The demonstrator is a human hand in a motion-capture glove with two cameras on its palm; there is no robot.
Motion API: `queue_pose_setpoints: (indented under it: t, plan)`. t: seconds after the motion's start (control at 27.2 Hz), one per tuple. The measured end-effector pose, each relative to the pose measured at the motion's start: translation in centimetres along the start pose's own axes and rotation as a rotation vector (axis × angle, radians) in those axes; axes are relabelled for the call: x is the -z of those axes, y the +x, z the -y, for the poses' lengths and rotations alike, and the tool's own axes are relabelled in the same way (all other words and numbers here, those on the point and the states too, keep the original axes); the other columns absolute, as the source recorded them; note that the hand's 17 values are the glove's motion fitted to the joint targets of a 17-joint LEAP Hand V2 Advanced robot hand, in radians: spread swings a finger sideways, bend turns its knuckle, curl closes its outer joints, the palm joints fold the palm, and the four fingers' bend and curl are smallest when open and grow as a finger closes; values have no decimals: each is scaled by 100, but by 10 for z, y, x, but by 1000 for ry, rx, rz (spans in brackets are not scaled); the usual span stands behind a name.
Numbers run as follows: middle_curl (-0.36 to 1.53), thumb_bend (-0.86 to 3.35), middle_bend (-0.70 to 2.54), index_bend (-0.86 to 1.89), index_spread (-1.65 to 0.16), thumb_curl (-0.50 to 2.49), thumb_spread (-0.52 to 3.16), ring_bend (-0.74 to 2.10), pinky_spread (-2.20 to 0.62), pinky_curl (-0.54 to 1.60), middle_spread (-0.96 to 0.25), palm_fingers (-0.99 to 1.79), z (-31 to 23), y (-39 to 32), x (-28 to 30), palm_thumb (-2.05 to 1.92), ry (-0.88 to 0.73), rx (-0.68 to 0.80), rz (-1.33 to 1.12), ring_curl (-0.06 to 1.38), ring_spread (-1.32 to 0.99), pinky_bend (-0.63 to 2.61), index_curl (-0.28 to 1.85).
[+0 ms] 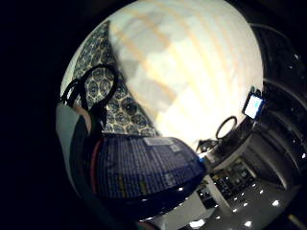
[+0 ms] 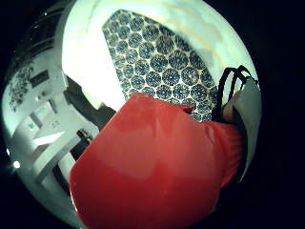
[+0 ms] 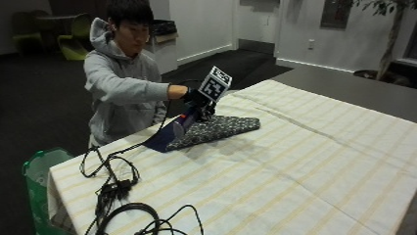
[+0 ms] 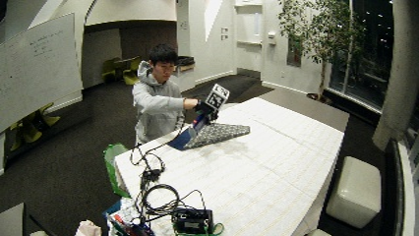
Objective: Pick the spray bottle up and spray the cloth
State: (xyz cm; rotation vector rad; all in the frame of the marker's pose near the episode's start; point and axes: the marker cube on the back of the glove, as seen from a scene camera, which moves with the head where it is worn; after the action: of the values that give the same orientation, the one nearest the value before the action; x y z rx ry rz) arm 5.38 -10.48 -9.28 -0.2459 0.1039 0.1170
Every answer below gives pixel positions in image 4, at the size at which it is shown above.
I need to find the green chair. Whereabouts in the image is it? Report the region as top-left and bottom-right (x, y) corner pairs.
(122, 56), (144, 87)
(103, 143), (132, 199)
(101, 57), (124, 83)

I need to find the the person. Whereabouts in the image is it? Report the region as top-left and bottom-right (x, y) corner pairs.
(130, 43), (201, 146)

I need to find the pale crumpled bag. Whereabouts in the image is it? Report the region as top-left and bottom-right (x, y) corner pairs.
(73, 219), (104, 236)

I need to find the black bag on counter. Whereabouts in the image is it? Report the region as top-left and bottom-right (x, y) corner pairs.
(176, 55), (197, 69)

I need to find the clutter of pens and packets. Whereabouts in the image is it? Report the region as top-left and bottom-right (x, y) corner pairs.
(103, 198), (157, 236)

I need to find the white cube ottoman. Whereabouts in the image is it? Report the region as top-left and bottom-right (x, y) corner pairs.
(325, 155), (382, 230)

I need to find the grey patterned pouch blue lining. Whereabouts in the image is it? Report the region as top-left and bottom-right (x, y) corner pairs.
(166, 112), (253, 151)

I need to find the dark wall picture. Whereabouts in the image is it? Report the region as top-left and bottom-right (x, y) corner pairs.
(286, 38), (302, 69)

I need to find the white cube of black markers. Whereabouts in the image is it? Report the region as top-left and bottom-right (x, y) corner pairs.
(205, 83), (232, 111)

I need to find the grey box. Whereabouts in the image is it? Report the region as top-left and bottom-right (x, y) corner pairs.
(0, 203), (27, 236)

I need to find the large whiteboard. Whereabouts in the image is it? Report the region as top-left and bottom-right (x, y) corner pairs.
(0, 13), (85, 133)

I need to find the black cable bundle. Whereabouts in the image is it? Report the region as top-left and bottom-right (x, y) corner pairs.
(128, 142), (208, 225)

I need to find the grey table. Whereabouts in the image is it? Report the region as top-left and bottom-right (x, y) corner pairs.
(257, 88), (351, 133)

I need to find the black electronic box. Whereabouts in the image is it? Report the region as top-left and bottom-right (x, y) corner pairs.
(172, 207), (216, 235)

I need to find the indoor tree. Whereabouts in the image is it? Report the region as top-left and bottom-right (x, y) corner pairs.
(277, 0), (370, 99)

